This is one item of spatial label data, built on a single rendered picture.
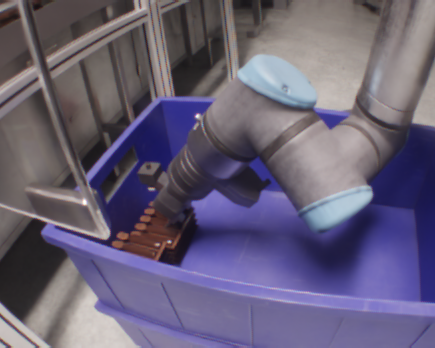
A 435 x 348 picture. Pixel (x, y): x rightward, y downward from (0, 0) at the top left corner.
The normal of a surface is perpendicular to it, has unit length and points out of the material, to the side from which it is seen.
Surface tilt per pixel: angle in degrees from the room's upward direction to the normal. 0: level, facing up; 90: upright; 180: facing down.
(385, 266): 0
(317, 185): 55
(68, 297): 0
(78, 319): 0
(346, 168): 36
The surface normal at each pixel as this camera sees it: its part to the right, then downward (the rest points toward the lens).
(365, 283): -0.11, -0.77
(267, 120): -0.40, 0.08
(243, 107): -0.66, 0.29
